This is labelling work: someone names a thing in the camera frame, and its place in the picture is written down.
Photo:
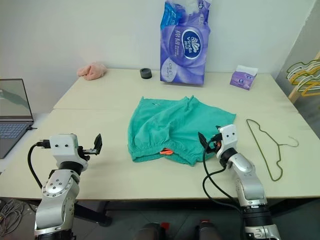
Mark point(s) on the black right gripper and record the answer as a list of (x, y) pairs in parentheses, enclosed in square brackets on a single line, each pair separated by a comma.
[(215, 143)]

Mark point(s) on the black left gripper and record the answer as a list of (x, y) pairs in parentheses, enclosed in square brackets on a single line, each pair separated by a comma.
[(86, 151)]

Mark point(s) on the green shorts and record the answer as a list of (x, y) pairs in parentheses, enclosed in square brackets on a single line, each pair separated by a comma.
[(172, 125)]

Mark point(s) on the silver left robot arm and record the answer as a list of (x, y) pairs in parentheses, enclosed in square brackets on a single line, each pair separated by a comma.
[(56, 197)]

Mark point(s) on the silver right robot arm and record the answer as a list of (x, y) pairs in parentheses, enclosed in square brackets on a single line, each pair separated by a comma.
[(250, 182)]

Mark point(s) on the white hanger on rack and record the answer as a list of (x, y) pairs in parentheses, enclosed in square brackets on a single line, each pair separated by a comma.
[(303, 66)]

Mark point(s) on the orange tag on shorts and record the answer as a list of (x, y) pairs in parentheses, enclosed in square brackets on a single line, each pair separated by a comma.
[(166, 151)]

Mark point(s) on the black table leg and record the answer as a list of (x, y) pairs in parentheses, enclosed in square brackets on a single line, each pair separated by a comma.
[(92, 212)]

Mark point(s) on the small purple tissue pack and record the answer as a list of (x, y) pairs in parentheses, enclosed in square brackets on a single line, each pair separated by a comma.
[(242, 80)]

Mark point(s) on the pink cloth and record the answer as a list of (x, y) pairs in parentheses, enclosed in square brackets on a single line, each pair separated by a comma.
[(92, 71)]

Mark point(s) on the black round cap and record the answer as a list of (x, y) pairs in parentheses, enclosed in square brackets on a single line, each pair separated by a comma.
[(146, 73)]

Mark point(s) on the dark rounded shape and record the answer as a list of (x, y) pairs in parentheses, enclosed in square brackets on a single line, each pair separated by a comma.
[(208, 230), (150, 231)]

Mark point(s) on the grey laptop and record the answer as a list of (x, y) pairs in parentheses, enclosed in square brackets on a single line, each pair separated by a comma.
[(12, 117)]

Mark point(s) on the purple toilet paper pack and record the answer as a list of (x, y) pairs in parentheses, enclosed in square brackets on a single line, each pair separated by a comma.
[(185, 45)]

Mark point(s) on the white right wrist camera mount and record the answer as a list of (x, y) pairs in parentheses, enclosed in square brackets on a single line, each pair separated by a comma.
[(228, 137)]

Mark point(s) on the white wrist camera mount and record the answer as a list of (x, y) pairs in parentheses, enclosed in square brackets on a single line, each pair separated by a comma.
[(228, 137), (63, 147)]

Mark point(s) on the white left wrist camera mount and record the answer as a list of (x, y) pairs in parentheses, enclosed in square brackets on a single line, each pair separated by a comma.
[(63, 147)]

